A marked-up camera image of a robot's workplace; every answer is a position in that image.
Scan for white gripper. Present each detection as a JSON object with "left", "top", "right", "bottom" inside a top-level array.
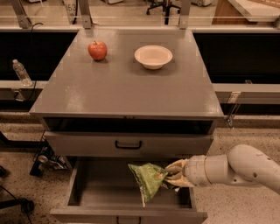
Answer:
[{"left": 165, "top": 155, "right": 208, "bottom": 187}]

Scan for green jalapeno chip bag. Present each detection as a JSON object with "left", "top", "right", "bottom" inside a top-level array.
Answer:
[{"left": 128, "top": 163, "right": 179, "bottom": 207}]

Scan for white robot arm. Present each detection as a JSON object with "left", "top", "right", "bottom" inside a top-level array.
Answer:
[{"left": 165, "top": 144, "right": 280, "bottom": 193}]

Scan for open grey lower drawer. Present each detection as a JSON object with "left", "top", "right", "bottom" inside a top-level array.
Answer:
[{"left": 51, "top": 157, "right": 207, "bottom": 224}]

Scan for grey drawer cabinet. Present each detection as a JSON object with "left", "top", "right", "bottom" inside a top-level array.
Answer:
[{"left": 28, "top": 27, "right": 225, "bottom": 167}]

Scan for white paper bowl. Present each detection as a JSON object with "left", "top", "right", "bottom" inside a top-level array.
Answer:
[{"left": 134, "top": 45, "right": 173, "bottom": 70}]

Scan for red apple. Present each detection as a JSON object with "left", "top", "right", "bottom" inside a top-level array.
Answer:
[{"left": 87, "top": 40, "right": 108, "bottom": 61}]

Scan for black chair base left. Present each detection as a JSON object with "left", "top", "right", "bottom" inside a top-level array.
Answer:
[{"left": 0, "top": 165, "right": 35, "bottom": 224}]

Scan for black office chair base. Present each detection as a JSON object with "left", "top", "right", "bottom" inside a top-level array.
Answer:
[{"left": 144, "top": 0, "right": 181, "bottom": 25}]

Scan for clear plastic water bottle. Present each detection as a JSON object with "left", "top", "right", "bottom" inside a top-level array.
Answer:
[{"left": 12, "top": 59, "right": 32, "bottom": 87}]

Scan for black upper drawer handle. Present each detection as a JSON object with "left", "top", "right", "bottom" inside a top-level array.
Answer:
[{"left": 115, "top": 140, "right": 143, "bottom": 150}]

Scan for black floor cables and devices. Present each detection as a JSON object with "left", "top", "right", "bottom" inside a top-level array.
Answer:
[{"left": 29, "top": 130, "right": 69, "bottom": 178}]

